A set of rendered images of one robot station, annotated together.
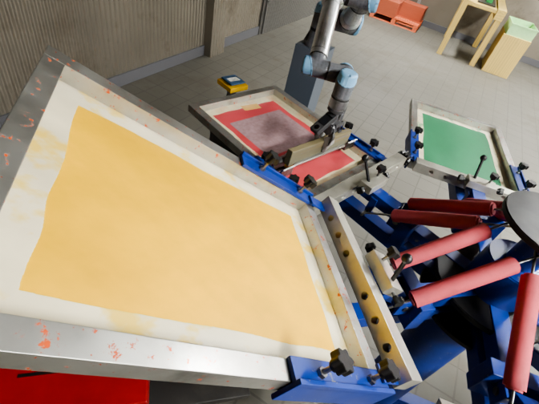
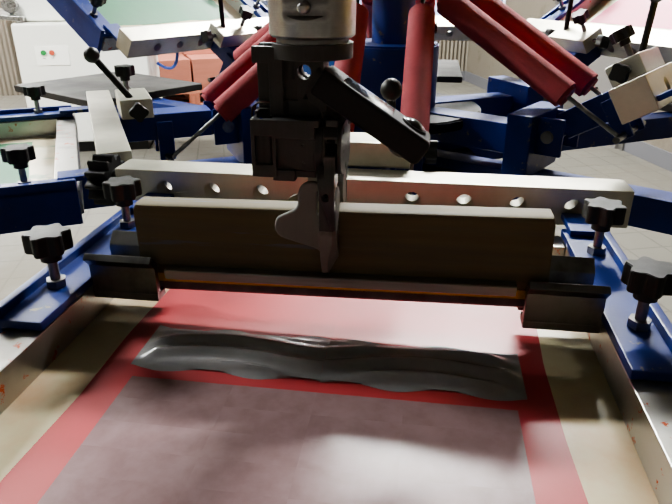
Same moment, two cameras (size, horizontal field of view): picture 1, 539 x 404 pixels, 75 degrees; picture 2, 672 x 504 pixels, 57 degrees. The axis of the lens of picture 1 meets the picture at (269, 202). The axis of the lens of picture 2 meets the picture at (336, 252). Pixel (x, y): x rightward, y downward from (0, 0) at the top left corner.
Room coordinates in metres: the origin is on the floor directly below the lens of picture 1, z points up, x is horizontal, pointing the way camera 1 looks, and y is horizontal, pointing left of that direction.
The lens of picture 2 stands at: (1.64, 0.34, 1.29)
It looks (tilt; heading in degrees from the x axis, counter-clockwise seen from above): 24 degrees down; 241
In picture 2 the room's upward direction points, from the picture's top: straight up
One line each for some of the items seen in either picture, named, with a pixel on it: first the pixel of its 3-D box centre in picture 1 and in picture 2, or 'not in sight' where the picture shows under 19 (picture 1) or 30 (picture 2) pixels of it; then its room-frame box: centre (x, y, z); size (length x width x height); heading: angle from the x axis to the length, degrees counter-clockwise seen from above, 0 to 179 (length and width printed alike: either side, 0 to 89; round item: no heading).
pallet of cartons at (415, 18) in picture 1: (399, 11); not in sight; (8.85, -1.60, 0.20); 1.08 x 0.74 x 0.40; 71
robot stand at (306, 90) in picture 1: (291, 132); not in sight; (2.15, -0.02, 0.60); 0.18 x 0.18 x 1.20; 71
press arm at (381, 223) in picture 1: (345, 201); not in sight; (1.22, -0.33, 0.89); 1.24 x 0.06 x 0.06; 52
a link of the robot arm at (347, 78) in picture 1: (344, 84); not in sight; (1.38, -0.16, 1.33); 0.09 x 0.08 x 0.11; 1
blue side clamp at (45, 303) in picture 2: (355, 146); (99, 273); (1.56, -0.34, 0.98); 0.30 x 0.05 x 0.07; 52
